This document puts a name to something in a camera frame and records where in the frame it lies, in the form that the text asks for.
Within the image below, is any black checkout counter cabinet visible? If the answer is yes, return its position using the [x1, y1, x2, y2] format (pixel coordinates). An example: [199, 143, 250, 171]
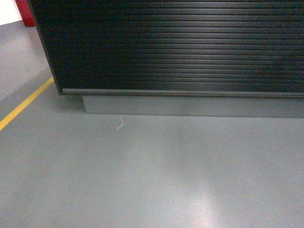
[29, 0, 304, 118]

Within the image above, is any red fire extinguisher box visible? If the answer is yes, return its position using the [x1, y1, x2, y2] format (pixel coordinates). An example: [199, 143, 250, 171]
[15, 0, 35, 27]

